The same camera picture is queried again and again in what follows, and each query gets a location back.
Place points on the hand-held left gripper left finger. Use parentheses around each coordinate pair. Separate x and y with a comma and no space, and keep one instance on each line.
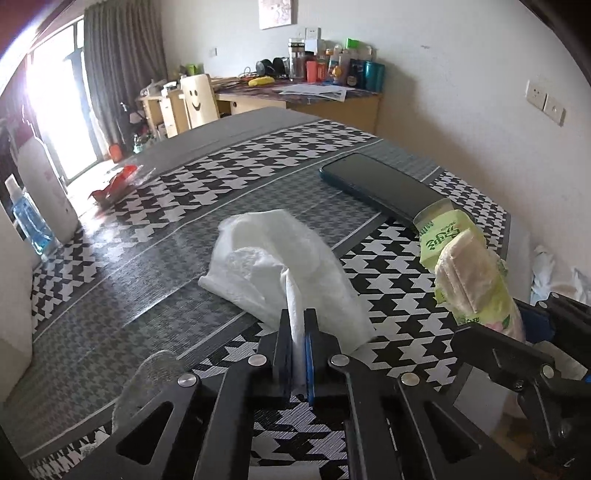
(282,350)

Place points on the printed paper sheets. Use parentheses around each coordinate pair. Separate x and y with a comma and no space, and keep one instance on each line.
(318,90)

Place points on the light wooden desk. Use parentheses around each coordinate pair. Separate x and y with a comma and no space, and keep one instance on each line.
(157,108)

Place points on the white plastic bag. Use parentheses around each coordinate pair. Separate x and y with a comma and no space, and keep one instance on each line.
(545,272)

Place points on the red snack packet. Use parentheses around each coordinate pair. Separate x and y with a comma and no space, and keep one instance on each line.
(117,182)

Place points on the black headphones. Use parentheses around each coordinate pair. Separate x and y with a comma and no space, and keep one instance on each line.
(265,68)

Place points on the group of bottles and jars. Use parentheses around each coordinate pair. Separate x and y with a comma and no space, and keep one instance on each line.
(355,74)

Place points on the white tissue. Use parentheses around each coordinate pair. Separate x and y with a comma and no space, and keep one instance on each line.
(286,258)

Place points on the glass balcony door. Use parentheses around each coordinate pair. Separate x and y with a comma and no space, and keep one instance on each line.
(60,92)

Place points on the black smartphone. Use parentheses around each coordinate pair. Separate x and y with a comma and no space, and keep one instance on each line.
(378,184)

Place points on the white foam box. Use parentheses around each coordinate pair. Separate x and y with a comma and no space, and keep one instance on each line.
(14,300)

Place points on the grey-brown curtain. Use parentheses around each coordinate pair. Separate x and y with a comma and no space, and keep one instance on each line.
(124,55)

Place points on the green box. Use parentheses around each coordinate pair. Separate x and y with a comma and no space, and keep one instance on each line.
(193,70)

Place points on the wooden chair with smiley face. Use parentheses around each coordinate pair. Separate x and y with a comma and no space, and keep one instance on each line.
(198,99)

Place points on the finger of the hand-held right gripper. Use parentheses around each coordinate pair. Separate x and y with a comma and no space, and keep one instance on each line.
(554,302)
(498,350)

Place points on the black folding trolley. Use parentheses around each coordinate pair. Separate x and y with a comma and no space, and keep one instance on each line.
(134,120)

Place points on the yellow soft object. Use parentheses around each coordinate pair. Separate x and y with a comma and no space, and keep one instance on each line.
(261,81)

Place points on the small red floor object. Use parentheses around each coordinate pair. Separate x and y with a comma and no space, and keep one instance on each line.
(115,152)

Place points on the wooden desk with dark cover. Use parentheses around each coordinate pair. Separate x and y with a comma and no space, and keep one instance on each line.
(341,110)

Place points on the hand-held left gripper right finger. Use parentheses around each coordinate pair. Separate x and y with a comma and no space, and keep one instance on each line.
(310,369)

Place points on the white pump bottle red pump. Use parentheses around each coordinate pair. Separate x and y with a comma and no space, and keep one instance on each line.
(44,194)

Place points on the blue spray bottle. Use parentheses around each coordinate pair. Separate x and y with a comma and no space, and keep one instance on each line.
(30,221)

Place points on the pink cartoon wall picture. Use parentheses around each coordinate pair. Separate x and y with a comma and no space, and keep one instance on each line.
(276,11)

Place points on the green tissue pack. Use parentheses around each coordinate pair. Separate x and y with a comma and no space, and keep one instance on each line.
(480,304)

